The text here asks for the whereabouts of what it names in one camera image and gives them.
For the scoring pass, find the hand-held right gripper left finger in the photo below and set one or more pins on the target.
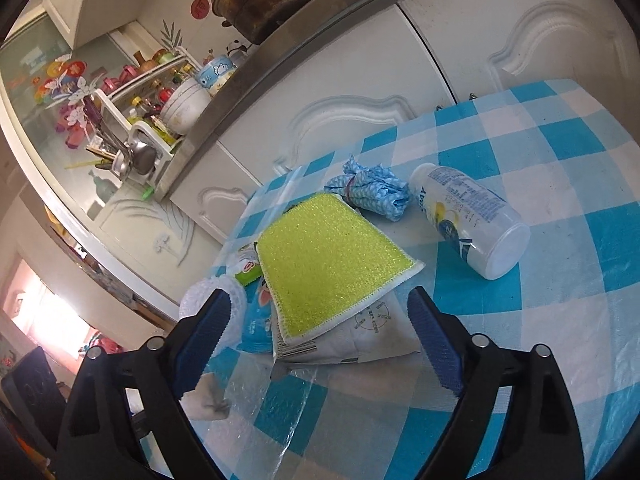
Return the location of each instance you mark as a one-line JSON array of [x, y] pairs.
[[200, 342]]

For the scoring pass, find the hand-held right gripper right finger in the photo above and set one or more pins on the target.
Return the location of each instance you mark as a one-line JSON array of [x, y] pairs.
[[440, 345]]

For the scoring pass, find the blue wet wipes packet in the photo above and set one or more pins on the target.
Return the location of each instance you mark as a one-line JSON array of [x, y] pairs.
[[257, 325]]

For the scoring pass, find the green snack wrapper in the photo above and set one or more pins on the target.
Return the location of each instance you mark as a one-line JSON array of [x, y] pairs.
[[247, 272]]

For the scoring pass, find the yellow-green scouring pad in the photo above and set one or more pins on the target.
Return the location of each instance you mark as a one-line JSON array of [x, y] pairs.
[[325, 255]]

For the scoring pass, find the crumpled white tissue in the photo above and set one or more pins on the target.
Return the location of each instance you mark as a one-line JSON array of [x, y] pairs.
[[205, 402]]

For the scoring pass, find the grey paper wrapper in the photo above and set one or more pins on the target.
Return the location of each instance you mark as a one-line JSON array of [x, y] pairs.
[[360, 335]]

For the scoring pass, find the clear plastic bag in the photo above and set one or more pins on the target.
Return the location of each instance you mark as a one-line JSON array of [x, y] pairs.
[[280, 395]]

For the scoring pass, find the white plastic bottle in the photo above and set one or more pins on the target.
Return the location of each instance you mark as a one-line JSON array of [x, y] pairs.
[[480, 225]]

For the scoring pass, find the white narrow cabinet door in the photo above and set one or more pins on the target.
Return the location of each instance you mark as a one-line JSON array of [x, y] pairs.
[[225, 195]]

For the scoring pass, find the green plastic clip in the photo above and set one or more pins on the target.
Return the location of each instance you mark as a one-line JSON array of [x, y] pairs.
[[148, 193]]

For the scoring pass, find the blue patterned cloth bundle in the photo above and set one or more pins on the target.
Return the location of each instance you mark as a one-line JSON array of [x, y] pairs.
[[375, 187]]

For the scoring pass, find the black chair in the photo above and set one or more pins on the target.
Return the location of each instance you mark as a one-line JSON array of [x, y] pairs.
[[30, 390]]

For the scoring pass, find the metal ladle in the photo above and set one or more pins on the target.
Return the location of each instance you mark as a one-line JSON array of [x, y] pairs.
[[142, 157]]

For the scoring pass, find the white dish rack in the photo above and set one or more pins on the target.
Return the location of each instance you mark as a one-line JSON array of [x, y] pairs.
[[145, 135]]

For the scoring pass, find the blue checkered tablecloth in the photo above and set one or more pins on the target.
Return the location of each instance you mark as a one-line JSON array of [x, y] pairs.
[[550, 160]]

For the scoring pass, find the white ceramic bowl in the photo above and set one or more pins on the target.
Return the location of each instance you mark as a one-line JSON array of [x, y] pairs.
[[185, 107]]

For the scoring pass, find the frosted glass sliding door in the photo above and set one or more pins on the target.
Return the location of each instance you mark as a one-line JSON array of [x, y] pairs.
[[50, 160]]

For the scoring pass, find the blue and white cup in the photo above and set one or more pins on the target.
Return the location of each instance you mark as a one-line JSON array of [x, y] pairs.
[[215, 77]]

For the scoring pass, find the white arched cabinet door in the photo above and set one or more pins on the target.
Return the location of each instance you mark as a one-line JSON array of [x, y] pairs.
[[525, 25], [350, 90]]

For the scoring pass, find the steel countertop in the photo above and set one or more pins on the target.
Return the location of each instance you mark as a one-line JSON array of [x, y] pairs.
[[280, 55]]

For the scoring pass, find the panda wall sticker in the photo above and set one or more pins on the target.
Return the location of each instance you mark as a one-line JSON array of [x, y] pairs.
[[237, 50]]

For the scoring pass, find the red round wall sticker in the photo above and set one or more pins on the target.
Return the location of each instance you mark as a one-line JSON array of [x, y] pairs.
[[199, 7]]

